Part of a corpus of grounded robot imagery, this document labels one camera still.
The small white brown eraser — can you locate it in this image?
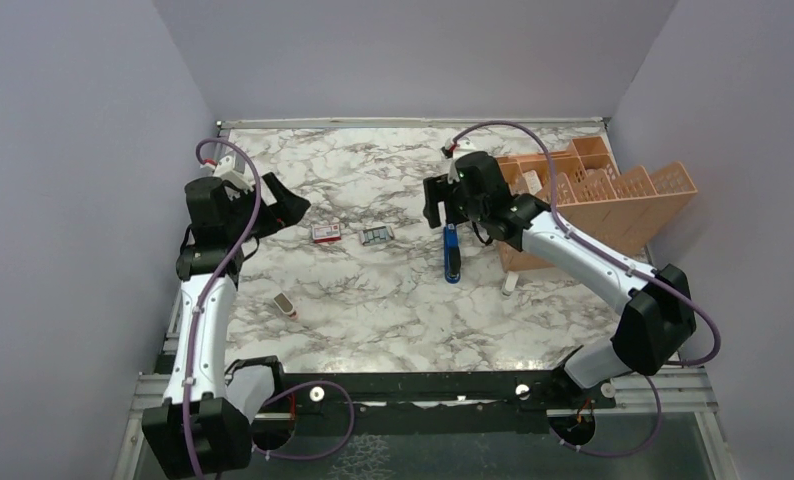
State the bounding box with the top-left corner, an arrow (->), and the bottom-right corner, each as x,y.
273,292 -> 297,318

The peach plastic desk organizer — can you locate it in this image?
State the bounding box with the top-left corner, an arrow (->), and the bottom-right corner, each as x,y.
497,136 -> 697,272

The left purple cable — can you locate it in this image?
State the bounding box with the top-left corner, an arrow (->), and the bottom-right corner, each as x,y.
182,138 -> 356,480

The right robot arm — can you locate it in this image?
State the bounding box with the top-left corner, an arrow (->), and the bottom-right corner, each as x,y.
423,151 -> 696,407

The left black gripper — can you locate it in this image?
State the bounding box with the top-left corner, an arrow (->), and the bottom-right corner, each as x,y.
225,171 -> 310,241

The red white staple box sleeve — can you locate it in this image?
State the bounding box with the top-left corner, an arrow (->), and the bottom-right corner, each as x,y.
311,224 -> 342,243

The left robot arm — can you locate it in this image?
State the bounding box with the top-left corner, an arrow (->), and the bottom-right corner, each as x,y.
142,173 -> 310,479

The purple cable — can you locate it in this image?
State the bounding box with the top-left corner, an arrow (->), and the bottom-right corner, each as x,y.
451,121 -> 722,459
182,138 -> 356,480

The white tube by organizer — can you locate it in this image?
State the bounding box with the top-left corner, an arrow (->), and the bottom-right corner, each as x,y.
501,272 -> 519,296

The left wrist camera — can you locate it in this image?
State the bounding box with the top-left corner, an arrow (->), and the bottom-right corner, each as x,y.
212,155 -> 253,191

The aluminium front frame rail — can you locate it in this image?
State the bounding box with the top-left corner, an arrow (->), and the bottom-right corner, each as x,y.
127,367 -> 721,419

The blue stapler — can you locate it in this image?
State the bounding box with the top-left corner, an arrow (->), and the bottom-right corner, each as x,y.
442,223 -> 461,284

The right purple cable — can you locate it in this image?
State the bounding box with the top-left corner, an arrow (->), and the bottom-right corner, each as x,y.
451,121 -> 722,459

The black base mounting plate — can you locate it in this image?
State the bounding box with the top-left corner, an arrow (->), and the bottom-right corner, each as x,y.
248,370 -> 616,437

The staple box tray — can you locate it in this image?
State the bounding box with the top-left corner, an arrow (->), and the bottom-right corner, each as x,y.
359,225 -> 395,246

